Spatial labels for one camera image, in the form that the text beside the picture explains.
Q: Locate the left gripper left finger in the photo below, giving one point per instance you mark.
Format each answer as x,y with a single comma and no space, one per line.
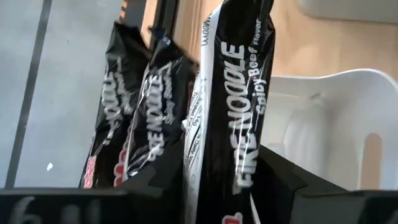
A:
161,186

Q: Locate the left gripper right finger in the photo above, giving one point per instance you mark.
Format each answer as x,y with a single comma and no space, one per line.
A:
276,193

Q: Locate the black Fire Noodle pack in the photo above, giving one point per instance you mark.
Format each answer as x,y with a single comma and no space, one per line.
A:
230,124
118,77
158,102

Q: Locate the white plastic bin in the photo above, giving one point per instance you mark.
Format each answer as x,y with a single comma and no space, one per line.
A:
326,124

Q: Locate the small white floor scrap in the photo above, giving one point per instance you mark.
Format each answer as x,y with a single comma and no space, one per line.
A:
49,166

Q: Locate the black hazard-striped floor mat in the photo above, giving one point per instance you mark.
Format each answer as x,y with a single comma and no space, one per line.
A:
133,12

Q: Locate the black aluminium table frame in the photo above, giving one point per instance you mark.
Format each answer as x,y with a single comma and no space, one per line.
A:
168,15

